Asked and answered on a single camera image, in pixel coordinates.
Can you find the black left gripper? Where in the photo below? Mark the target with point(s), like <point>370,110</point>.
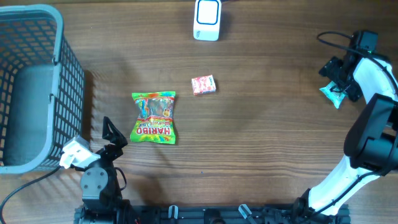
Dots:
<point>115,137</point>

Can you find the white barcode scanner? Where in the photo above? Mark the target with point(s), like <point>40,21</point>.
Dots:
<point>207,18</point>

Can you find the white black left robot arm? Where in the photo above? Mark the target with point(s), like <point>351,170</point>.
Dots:
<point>101,192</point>

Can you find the black aluminium mounting rail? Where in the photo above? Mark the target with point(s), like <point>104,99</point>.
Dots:
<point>201,215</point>

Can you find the red white small packet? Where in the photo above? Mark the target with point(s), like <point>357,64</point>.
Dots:
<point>204,84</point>

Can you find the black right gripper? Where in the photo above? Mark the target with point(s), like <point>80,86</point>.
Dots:
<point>331,67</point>

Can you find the mint toilet wipes pack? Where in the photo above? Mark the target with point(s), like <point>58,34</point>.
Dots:
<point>334,94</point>

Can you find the grey plastic mesh basket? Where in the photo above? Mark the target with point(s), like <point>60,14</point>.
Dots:
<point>42,89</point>

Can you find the colourful candy bag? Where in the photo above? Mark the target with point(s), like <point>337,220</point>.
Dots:
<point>155,121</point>

